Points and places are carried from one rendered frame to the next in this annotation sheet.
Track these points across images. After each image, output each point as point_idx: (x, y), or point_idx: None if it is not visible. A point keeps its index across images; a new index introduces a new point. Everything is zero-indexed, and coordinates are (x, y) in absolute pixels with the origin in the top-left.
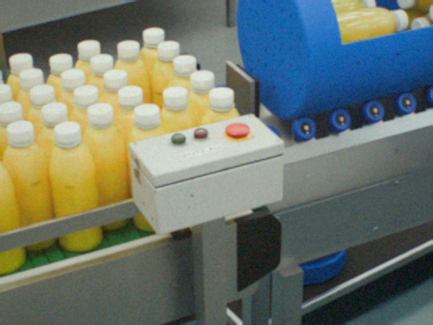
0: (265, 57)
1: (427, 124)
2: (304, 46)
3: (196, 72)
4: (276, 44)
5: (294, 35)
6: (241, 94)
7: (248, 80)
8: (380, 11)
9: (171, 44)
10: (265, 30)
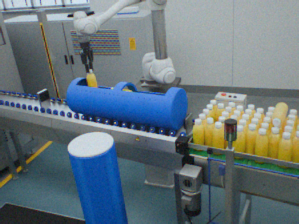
0: (179, 114)
1: None
2: (186, 97)
3: (209, 106)
4: (181, 107)
5: (184, 97)
6: (190, 120)
7: (191, 113)
8: None
9: (201, 115)
10: (178, 107)
